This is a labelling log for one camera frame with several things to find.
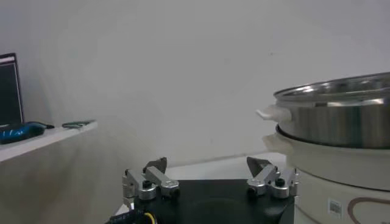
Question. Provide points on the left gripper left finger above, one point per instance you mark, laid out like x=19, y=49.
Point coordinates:
x=152, y=178

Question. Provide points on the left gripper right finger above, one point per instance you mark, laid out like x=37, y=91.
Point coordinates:
x=265, y=176

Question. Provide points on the perforated steel steamer basket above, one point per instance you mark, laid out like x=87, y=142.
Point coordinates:
x=335, y=128

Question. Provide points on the white rectangular work table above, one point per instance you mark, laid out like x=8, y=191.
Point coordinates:
x=219, y=170

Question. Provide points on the green card in holder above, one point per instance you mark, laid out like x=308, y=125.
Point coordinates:
x=77, y=123

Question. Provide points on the small white side table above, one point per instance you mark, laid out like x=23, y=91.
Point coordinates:
x=45, y=140

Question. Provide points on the blue computer mouse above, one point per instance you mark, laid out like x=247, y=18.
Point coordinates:
x=18, y=132

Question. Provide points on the black laptop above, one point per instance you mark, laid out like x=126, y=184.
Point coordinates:
x=9, y=91

